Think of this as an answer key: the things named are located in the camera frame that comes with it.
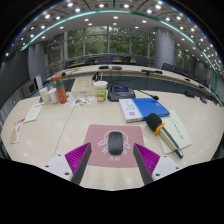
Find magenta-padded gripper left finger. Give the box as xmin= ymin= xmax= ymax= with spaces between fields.
xmin=43 ymin=142 xmax=92 ymax=186

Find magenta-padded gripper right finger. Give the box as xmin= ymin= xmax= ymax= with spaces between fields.
xmin=132 ymin=142 xmax=183 ymax=186

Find black computer mouse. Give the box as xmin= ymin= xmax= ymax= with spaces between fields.
xmin=107 ymin=130 xmax=124 ymax=156

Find pink printed mouse pad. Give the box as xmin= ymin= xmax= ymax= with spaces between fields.
xmin=83 ymin=124 xmax=146 ymax=169

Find handheld microphone with black foam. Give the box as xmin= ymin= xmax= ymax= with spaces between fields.
xmin=145 ymin=112 xmax=185 ymax=160

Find white handwritten paper sheet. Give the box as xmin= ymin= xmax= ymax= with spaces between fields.
xmin=158 ymin=109 xmax=193 ymax=155

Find blue and white book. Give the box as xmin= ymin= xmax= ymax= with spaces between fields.
xmin=118 ymin=97 xmax=171 ymax=123

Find colourful sticker sheet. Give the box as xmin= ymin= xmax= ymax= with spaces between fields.
xmin=64 ymin=95 xmax=95 ymax=108

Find white paper leaflet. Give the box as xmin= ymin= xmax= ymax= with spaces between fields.
xmin=23 ymin=102 xmax=45 ymax=124

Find red and white leaflet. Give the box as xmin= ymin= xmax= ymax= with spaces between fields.
xmin=9 ymin=117 xmax=26 ymax=145

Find orange bottle with green band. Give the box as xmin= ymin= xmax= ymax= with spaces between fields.
xmin=53 ymin=74 xmax=68 ymax=105

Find printed paper cup with straw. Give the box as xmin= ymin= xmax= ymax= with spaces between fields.
xmin=92 ymin=73 xmax=109 ymax=103

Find white cardboard box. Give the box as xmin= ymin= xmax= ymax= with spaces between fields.
xmin=71 ymin=78 xmax=98 ymax=98

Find black gooseneck desk microphone console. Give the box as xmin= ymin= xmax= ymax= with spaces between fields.
xmin=107 ymin=82 xmax=160 ymax=102

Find grey monitor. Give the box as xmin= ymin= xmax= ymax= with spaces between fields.
xmin=21 ymin=74 xmax=44 ymax=98

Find dark office chairs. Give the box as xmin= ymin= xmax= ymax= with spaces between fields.
xmin=78 ymin=54 xmax=224 ymax=98

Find ceiling lights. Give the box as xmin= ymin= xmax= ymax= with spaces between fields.
xmin=4 ymin=1 xmax=223 ymax=73

